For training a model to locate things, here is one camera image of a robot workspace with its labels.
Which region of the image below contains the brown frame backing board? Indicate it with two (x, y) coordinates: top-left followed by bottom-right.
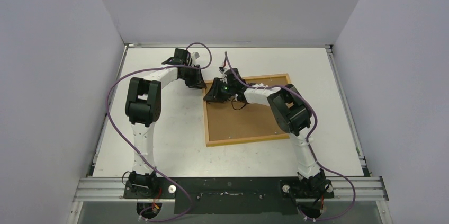
(206, 76), (290, 142)

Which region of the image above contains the yellow wooden picture frame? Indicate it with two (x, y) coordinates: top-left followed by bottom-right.
(202, 73), (292, 147)

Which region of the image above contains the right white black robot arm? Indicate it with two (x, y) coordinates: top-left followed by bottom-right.
(203, 69), (333, 199)

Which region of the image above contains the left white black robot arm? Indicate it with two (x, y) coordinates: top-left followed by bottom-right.
(125, 48), (206, 198)

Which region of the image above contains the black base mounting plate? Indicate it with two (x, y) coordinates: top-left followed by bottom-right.
(122, 176), (334, 215)

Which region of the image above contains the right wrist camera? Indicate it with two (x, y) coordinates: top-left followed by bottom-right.
(224, 68), (242, 85)

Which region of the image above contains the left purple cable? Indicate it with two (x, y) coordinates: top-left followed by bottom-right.
(105, 42), (213, 223)

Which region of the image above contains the aluminium front rail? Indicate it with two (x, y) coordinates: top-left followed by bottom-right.
(73, 177), (389, 202)

